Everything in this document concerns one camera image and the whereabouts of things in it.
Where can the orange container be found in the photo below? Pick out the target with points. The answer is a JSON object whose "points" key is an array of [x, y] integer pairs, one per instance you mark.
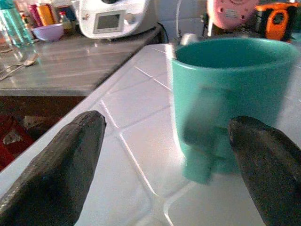
{"points": [[45, 14]]}

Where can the sauce bottle with red cap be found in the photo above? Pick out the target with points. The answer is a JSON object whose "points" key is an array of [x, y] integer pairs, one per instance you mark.
{"points": [[65, 21]]}

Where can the lilac plastic bowl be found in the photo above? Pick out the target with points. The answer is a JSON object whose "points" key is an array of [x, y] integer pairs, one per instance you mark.
{"points": [[48, 32]]}

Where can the orange and black device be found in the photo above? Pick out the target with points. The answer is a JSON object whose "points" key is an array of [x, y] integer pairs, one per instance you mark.
{"points": [[277, 21]]}

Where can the metal fork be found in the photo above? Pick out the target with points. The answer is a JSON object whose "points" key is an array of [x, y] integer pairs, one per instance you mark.
{"points": [[7, 75]]}

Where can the metal spoon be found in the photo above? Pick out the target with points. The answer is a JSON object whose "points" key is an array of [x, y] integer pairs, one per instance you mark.
{"points": [[24, 63]]}

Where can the pink round appliance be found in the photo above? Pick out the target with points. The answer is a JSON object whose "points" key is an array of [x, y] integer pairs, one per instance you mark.
{"points": [[231, 13]]}

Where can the white kitchen food processor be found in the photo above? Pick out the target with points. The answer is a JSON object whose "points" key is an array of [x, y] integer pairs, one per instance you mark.
{"points": [[115, 18]]}

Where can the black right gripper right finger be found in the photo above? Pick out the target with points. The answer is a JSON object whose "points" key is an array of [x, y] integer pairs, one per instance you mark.
{"points": [[265, 164]]}

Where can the pink container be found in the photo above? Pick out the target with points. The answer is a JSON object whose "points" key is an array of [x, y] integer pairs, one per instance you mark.
{"points": [[33, 14]]}

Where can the red patterned rug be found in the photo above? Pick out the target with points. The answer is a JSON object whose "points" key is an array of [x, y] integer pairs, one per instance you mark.
{"points": [[11, 141]]}

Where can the teal plastic mug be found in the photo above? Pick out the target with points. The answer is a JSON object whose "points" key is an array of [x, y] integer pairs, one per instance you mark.
{"points": [[225, 89]]}

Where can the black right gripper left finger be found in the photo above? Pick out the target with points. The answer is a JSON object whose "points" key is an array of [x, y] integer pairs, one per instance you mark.
{"points": [[63, 164]]}

